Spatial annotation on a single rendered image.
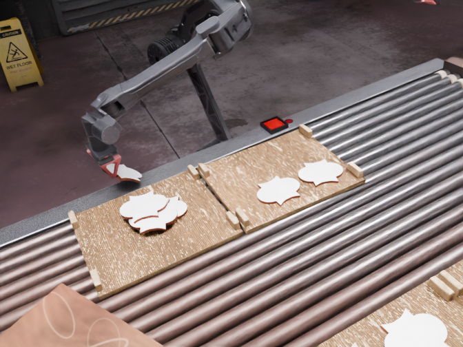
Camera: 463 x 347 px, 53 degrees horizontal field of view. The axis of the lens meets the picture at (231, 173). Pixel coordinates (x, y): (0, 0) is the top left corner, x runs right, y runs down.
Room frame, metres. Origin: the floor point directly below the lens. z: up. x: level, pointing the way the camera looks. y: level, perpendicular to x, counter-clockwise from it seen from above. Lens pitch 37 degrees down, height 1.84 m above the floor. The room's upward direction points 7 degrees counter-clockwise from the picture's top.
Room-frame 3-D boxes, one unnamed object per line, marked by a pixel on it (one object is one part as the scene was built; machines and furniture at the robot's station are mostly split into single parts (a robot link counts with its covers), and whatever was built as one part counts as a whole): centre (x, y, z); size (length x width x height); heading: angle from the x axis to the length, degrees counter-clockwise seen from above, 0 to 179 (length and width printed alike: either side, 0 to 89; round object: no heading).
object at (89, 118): (1.21, 0.38, 1.17); 0.07 x 0.06 x 0.07; 39
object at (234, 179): (1.17, -0.14, 0.93); 0.41 x 0.35 x 0.02; 112
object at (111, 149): (1.22, 0.38, 1.11); 0.10 x 0.07 x 0.07; 31
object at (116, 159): (1.20, 0.37, 1.03); 0.07 x 0.07 x 0.09; 31
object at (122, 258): (1.01, 0.25, 0.93); 0.41 x 0.35 x 0.02; 113
